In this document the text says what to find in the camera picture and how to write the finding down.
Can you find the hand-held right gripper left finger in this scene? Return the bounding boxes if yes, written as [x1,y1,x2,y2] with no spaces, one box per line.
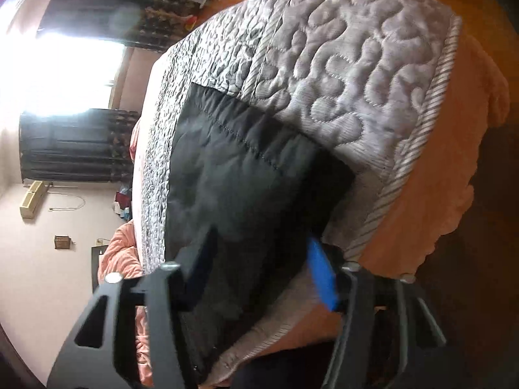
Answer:
[46,225,220,389]

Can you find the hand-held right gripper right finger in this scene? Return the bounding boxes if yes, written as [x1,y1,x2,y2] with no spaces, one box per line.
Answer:
[306,237,449,389]

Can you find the black pants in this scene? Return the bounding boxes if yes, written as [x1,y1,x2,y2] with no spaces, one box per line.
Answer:
[164,83,357,385]

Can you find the peach plush blanket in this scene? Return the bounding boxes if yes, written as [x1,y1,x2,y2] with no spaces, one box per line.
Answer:
[99,219,157,386]

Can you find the pile of colourful clothes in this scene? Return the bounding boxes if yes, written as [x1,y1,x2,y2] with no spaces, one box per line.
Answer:
[114,186,135,222]

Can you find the dark wooden furniture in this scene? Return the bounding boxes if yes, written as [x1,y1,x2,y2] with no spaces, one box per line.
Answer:
[90,245,107,292]

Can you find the peach ruffled bed sheet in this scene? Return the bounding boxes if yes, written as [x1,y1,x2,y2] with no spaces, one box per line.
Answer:
[284,16,512,357]

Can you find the dark patterned curtain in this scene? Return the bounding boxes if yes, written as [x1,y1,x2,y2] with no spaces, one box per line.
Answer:
[38,0,203,51]
[18,107,140,185]

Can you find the grey quilted bedspread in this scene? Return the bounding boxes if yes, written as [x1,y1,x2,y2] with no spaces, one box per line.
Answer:
[136,0,463,387]

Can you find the bright window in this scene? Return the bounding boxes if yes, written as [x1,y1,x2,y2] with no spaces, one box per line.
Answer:
[0,28,127,115]

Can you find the thin wall cable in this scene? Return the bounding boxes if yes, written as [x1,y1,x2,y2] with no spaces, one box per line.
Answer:
[49,194,87,212]

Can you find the yellow wall box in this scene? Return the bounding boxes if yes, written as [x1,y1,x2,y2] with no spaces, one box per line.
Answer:
[19,180,46,219]

